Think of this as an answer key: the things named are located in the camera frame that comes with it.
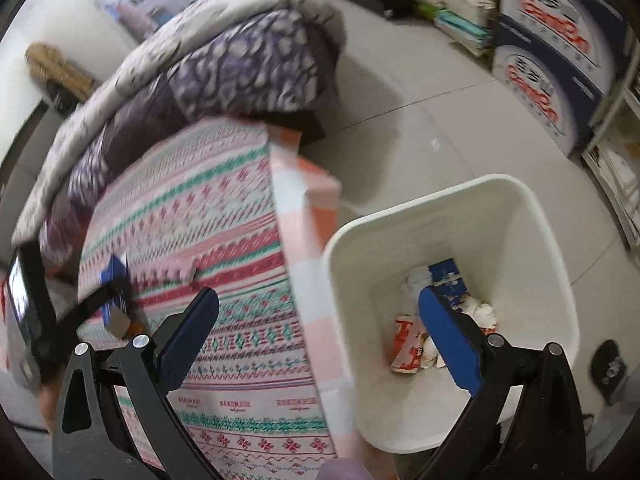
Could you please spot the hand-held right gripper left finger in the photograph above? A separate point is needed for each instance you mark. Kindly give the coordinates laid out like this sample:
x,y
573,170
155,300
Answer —
x,y
187,342

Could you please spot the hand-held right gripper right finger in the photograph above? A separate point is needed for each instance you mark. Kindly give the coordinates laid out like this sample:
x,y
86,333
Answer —
x,y
447,342

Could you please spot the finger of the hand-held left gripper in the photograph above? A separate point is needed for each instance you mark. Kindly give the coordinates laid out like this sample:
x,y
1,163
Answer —
x,y
115,270

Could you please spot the white leaf-print packet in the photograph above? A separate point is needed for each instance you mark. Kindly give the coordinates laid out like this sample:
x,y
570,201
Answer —
x,y
434,352

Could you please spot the red snack packet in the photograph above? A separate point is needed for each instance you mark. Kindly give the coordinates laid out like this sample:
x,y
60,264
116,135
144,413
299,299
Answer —
x,y
407,342

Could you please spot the white tissue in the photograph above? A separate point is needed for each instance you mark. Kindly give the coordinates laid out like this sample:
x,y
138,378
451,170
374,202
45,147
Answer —
x,y
481,314

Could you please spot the blue carton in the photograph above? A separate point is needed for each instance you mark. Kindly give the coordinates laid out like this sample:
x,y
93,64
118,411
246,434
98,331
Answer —
x,y
119,326

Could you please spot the white blue wrapper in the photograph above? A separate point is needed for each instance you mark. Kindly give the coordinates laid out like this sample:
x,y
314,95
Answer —
x,y
417,285

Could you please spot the white plastic bin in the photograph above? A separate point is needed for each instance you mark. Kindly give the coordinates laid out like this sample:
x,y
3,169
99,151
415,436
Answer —
x,y
525,260

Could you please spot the person's right hand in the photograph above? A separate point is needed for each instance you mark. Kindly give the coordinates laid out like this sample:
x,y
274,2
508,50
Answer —
x,y
345,471

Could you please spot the patterned striped tablecloth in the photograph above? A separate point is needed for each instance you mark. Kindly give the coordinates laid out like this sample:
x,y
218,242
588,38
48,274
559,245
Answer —
x,y
225,235

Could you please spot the black slipper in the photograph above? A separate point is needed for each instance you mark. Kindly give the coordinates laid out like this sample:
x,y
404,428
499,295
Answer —
x,y
609,372

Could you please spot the pink checked table cover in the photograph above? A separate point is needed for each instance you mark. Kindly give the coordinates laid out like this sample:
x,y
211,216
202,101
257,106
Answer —
x,y
305,220

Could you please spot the black bag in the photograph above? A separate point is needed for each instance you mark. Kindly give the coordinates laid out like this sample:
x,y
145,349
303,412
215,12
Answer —
x,y
62,96

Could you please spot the plaid scarf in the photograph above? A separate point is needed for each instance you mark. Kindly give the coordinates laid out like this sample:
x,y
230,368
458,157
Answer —
x,y
57,70

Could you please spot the purple patterned blanket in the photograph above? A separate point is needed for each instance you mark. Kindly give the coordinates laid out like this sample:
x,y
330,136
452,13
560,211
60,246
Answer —
x,y
240,70

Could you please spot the white shelf rack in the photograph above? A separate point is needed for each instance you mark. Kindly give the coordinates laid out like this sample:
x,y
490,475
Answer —
x,y
615,170

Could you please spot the grey cat-print duvet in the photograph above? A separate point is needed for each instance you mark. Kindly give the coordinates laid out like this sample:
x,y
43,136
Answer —
x,y
200,25

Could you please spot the blue white cardboard box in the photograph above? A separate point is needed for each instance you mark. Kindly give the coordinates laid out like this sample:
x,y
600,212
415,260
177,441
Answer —
x,y
545,95
565,15

